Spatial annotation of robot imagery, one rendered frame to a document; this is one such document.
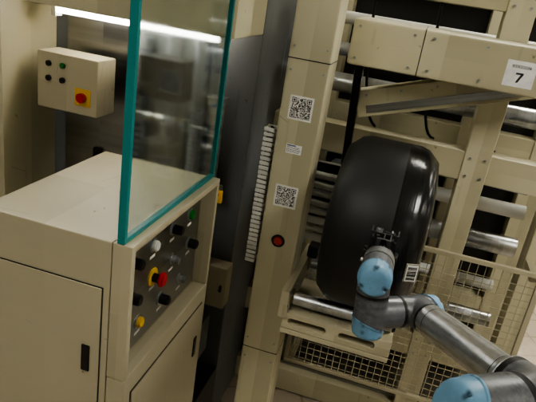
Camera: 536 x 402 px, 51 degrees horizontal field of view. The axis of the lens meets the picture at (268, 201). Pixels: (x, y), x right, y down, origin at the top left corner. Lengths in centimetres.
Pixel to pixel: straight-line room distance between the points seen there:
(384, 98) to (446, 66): 27
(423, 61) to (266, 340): 110
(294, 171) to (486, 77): 67
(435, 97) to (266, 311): 96
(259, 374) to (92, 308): 93
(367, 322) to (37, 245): 78
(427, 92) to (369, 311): 100
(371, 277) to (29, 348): 87
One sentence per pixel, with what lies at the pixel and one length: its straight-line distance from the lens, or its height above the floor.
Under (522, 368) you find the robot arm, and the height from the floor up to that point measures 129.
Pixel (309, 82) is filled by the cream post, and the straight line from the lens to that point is 172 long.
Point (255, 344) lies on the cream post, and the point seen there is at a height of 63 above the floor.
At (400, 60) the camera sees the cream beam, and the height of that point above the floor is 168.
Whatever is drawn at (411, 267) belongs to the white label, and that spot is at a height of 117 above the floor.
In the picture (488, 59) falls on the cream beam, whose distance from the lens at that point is 194.
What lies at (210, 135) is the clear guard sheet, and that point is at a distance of 165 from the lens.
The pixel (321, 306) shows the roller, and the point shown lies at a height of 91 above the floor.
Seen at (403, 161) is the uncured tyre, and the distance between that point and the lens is 170.
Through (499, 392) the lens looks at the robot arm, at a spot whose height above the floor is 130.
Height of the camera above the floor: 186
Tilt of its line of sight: 21 degrees down
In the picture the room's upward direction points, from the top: 9 degrees clockwise
